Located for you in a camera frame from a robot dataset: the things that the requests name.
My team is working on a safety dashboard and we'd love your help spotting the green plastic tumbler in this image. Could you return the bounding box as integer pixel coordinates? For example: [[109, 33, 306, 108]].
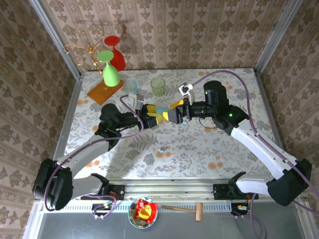
[[150, 77, 166, 97]]

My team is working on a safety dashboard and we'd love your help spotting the orange wooden rack base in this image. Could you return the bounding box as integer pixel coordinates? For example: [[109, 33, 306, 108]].
[[87, 79, 125, 105]]

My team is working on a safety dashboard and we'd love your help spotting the blue plastic tumbler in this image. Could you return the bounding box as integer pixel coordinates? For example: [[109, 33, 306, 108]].
[[123, 79, 138, 97]]

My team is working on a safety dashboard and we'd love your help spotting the green wine glass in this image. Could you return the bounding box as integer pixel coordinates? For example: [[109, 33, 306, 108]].
[[97, 50, 121, 87]]

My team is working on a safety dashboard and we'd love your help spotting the floral patterned tablecloth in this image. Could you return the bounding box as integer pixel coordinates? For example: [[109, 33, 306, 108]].
[[61, 68, 287, 179]]

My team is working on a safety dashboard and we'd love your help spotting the red wine glass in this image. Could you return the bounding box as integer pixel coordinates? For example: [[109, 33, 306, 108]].
[[103, 35, 127, 72]]

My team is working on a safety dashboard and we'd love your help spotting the black power connector block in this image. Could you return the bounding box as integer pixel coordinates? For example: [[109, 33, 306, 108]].
[[230, 203, 251, 217], [91, 203, 113, 220]]

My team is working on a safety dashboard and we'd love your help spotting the red yellow snack packet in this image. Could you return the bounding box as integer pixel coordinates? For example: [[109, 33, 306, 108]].
[[134, 198, 158, 224]]

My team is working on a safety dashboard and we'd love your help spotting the wooden mallet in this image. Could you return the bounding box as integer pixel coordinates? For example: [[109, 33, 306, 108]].
[[161, 202, 204, 222]]

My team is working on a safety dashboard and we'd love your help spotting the patterned ceramic bowl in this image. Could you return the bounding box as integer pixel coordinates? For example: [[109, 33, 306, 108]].
[[128, 196, 159, 229]]

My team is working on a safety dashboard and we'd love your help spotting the grey metal panel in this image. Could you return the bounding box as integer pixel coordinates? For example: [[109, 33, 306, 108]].
[[23, 202, 312, 239]]

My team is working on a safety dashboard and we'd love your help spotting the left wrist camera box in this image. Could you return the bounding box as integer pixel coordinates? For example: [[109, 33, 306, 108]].
[[127, 92, 145, 112]]

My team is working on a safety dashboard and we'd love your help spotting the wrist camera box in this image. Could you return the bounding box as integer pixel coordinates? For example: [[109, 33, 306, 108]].
[[127, 92, 145, 112], [178, 83, 195, 106]]

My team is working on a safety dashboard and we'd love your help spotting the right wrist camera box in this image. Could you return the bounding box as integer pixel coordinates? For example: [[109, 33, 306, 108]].
[[178, 83, 195, 106]]

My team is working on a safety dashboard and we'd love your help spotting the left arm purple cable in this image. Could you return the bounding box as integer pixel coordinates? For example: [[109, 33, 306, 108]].
[[43, 94, 145, 220]]

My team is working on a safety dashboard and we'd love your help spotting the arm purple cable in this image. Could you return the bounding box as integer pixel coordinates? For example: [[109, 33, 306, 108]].
[[192, 70, 319, 239], [43, 94, 145, 220]]

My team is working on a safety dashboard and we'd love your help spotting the aluminium table side rail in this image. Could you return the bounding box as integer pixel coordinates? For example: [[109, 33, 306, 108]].
[[253, 71, 290, 155], [51, 78, 84, 166]]

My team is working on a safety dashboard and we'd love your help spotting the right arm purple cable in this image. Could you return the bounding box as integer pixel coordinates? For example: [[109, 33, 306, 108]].
[[192, 70, 319, 239]]

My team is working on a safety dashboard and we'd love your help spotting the gold wire glass rack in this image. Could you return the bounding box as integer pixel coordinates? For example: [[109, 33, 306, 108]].
[[62, 28, 105, 75]]

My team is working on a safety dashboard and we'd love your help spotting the aluminium mounting rail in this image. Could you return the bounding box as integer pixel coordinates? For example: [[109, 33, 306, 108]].
[[34, 177, 309, 203]]

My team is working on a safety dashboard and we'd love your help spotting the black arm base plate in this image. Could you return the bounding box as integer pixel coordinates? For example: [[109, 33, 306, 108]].
[[81, 184, 125, 201], [213, 183, 259, 200]]

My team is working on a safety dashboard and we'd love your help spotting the aluminium frame post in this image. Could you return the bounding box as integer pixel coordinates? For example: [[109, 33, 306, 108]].
[[254, 0, 304, 75], [27, 0, 82, 80]]

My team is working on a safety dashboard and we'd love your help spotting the white slotted cable duct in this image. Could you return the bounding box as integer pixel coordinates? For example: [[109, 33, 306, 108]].
[[41, 200, 234, 213]]

